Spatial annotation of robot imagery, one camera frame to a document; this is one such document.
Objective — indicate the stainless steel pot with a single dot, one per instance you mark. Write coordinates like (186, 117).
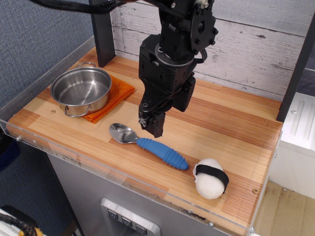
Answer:
(82, 91)

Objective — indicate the dark right frame post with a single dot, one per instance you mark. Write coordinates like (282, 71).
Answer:
(297, 72)

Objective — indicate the clear acrylic table guard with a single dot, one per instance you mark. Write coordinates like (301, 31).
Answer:
(237, 129)

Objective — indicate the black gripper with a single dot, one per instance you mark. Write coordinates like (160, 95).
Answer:
(168, 83)

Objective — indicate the dark frame post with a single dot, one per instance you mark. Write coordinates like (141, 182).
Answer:
(103, 37)
(297, 72)

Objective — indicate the blue handled metal spoon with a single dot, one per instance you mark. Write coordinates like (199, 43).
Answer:
(125, 135)

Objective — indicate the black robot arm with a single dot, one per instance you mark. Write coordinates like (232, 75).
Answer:
(187, 28)

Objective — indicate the white ribbed box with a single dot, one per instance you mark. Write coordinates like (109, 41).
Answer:
(299, 125)

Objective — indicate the silver control panel with buttons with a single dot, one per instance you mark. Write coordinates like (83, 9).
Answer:
(124, 222)

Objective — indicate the white plush mushroom black band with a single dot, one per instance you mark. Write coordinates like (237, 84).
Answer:
(210, 180)

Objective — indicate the yellow black object bottom left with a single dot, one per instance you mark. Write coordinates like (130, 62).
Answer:
(25, 229)

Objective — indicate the dark left frame post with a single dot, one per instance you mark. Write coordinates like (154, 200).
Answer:
(103, 37)

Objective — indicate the orange folded towel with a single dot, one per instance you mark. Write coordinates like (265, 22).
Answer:
(118, 92)

